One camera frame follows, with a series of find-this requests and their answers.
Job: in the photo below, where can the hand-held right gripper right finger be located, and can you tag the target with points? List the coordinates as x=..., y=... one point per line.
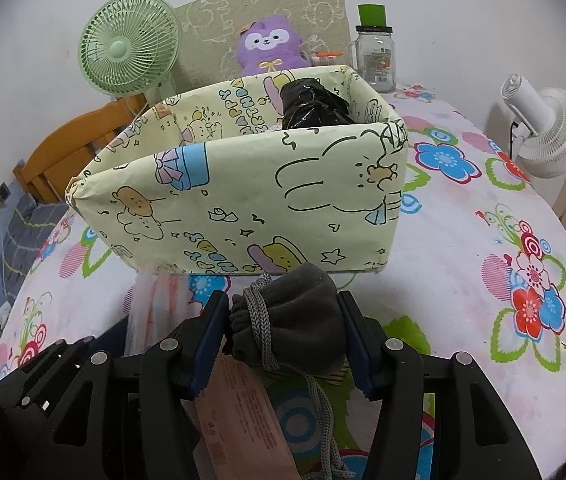
x=360, y=360

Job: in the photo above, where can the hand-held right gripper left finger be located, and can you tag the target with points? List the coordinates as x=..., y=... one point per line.
x=205, y=360

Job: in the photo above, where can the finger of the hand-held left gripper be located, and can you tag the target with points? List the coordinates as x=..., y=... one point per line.
x=38, y=380

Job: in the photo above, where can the yellow cartoon storage box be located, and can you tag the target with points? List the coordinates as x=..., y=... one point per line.
x=263, y=185

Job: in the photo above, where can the black plastic bag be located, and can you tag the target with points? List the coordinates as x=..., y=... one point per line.
x=313, y=105

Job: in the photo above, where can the pink packet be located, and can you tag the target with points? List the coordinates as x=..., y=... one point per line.
x=243, y=410

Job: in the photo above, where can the clear plastic bag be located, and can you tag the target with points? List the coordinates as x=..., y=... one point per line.
x=155, y=310

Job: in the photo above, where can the grey plaid pillow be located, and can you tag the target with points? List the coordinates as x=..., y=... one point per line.
x=28, y=230

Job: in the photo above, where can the wooden bed headboard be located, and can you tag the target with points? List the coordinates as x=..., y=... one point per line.
x=63, y=155

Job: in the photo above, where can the white standing fan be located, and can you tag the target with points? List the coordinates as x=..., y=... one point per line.
x=558, y=135

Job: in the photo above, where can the glass jar with green lid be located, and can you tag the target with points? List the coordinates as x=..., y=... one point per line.
x=375, y=60

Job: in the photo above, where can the small orange-lid container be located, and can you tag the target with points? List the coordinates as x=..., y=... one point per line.
x=324, y=59

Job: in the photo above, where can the purple plush toy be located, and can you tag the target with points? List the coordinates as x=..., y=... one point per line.
x=268, y=55

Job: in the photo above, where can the green desk fan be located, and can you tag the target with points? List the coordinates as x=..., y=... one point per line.
x=120, y=50

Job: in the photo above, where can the green patterned board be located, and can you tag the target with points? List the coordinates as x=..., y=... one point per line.
x=203, y=30

